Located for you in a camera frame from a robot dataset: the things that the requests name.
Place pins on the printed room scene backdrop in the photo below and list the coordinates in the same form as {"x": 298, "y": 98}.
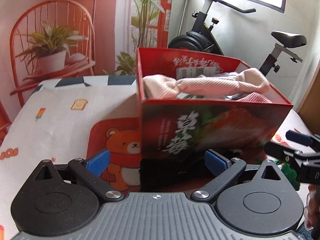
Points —
{"x": 45, "y": 39}

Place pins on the black exercise bike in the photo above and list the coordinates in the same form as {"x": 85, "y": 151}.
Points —
{"x": 240, "y": 34}

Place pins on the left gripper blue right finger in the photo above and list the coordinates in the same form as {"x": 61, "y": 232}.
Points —
{"x": 216, "y": 162}

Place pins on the beige knitted cloth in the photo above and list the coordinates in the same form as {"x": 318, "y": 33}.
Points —
{"x": 248, "y": 81}

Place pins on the white cartoon print tablecloth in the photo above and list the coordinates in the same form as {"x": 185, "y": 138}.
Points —
{"x": 55, "y": 123}

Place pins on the person's right hand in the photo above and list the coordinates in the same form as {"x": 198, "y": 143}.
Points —
{"x": 311, "y": 211}

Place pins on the pink mesh packaged item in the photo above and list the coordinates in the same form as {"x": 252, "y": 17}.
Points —
{"x": 255, "y": 97}

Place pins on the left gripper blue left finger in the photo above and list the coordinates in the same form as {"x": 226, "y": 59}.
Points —
{"x": 99, "y": 162}

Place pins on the clear packaged black mask pack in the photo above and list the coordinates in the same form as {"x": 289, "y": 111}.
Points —
{"x": 192, "y": 72}

